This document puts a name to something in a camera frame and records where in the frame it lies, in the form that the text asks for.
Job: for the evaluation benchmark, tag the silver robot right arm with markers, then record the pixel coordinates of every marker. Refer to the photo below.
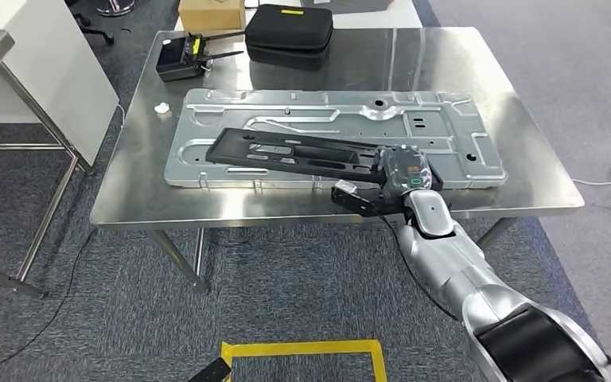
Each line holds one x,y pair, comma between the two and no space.
458,269

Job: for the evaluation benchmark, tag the stainless steel workbench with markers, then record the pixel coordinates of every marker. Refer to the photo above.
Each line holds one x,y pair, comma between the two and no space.
521,174

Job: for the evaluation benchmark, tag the brown cardboard box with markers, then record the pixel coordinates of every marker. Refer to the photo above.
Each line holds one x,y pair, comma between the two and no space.
210,15

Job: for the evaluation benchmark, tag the stamped sheet metal plate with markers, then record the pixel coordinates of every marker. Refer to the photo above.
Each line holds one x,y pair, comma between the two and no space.
337,113

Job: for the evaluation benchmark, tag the chrome round chair base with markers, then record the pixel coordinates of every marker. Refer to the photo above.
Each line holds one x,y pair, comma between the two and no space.
115,6

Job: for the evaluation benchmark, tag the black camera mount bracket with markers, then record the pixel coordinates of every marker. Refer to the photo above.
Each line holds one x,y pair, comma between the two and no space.
363,205

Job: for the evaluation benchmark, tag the small white crumpled object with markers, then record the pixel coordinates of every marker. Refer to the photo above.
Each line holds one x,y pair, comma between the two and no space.
162,108

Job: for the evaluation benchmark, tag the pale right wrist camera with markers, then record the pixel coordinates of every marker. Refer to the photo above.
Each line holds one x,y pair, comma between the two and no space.
345,186

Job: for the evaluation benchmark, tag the black star chair base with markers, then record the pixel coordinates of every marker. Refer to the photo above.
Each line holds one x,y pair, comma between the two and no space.
97,31

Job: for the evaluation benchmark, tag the black device with antennas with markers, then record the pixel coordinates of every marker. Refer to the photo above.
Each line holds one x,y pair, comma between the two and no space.
176,66

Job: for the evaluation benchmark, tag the white cabinet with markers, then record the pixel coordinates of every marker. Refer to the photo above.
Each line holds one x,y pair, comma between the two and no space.
58,79

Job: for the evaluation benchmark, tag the black plastic panel part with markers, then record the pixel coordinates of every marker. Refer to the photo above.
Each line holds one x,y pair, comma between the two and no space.
231,150

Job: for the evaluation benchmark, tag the white table top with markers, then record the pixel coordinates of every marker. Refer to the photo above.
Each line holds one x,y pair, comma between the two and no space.
379,22

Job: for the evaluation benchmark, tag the black zip case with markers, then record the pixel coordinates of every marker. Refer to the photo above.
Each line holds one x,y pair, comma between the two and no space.
287,31

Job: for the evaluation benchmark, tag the black robot foot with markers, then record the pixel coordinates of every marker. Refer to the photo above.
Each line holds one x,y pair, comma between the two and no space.
210,371

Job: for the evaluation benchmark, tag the dark grey flat box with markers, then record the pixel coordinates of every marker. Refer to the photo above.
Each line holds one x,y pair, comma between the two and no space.
345,5

